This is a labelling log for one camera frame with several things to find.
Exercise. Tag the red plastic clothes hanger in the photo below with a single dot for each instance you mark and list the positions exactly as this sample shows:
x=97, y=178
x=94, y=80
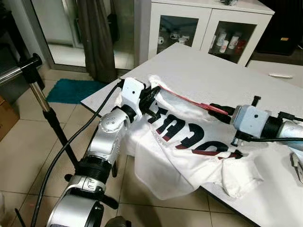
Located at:
x=213, y=108

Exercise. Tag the white t-shirt with black print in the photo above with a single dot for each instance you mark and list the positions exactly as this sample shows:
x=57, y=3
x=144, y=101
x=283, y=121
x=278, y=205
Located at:
x=170, y=170

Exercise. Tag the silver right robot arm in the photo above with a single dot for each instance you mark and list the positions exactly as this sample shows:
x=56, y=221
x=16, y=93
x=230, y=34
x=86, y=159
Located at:
x=289, y=130

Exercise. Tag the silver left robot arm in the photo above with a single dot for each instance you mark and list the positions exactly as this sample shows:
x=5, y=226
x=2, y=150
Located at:
x=104, y=137

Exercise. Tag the black table leg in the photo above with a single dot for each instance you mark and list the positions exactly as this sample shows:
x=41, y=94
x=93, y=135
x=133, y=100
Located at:
x=115, y=169

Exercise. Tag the white drawer unit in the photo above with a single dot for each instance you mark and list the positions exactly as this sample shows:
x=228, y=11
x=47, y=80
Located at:
x=289, y=68

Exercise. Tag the teal floor mat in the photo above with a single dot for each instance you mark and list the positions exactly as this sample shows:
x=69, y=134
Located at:
x=73, y=91

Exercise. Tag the dark brown curtain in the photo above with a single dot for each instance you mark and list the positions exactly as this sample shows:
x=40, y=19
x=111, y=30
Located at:
x=97, y=42

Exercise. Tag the white glass-door cabinet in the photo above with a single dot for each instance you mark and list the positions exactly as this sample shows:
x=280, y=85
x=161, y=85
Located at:
x=210, y=12

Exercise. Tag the black speaker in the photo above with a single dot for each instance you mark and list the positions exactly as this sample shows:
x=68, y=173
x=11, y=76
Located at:
x=281, y=28

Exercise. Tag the glass sliding door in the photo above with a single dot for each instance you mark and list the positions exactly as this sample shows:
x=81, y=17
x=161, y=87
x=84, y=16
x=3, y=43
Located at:
x=52, y=28

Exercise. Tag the metal clothes rack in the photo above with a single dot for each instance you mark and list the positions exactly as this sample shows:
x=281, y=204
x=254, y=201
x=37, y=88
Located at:
x=29, y=66

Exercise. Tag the brown cardboard box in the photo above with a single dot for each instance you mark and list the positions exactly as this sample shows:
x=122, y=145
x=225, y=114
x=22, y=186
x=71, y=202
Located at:
x=7, y=120

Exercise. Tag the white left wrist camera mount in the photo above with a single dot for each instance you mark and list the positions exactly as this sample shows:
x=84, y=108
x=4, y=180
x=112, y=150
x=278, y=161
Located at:
x=132, y=92

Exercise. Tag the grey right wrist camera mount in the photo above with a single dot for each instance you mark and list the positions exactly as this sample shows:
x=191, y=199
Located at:
x=251, y=120

